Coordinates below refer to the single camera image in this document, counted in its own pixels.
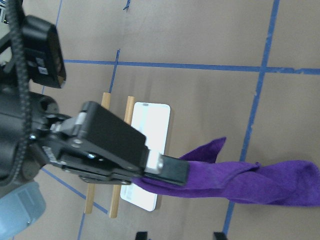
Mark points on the white rack base tray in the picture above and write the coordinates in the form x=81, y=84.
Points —
x=152, y=120

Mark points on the purple towel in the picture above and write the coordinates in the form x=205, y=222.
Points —
x=293, y=183

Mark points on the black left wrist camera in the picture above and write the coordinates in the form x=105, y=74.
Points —
x=43, y=52

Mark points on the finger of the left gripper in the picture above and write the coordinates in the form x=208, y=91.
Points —
x=166, y=169

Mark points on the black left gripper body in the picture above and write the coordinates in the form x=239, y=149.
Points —
x=96, y=145

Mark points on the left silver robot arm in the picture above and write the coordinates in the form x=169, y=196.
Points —
x=21, y=204

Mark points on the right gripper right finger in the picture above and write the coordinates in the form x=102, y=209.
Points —
x=219, y=236

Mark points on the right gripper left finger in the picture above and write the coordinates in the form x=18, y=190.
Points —
x=141, y=235

